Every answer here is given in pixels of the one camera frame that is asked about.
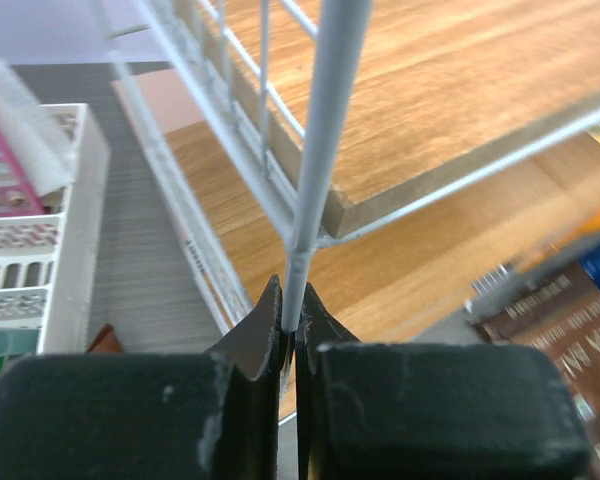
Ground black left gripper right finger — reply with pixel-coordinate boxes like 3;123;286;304
295;288;591;479

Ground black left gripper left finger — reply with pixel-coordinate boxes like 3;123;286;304
0;277;282;479

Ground orange honey dijon chips bag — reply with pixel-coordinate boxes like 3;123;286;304
514;126;600;272

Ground brown Chuba cassava chips bag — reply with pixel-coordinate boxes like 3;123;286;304
86;324;123;354

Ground bottom wooden shelf board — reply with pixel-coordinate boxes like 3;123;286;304
166;133;600;341

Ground wooden shelf board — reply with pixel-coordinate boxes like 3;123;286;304
173;1;600;238
166;133;600;341

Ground top wooden shelf board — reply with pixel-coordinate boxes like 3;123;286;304
173;1;600;238

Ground white plastic file organizer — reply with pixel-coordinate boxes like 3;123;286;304
0;103;111;356

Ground brown Kettle sea salt bag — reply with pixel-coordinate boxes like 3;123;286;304
473;262;600;479

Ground green translucent folder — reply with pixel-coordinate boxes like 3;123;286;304
0;329;39;371

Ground pink sticker booklet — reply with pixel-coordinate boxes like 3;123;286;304
0;132;45;217

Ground white paper sheets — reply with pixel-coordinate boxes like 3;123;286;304
0;60;77;196

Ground pink flat board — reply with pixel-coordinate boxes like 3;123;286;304
131;69;212;147

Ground white wire shelf rack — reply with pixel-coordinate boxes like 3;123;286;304
92;1;600;333

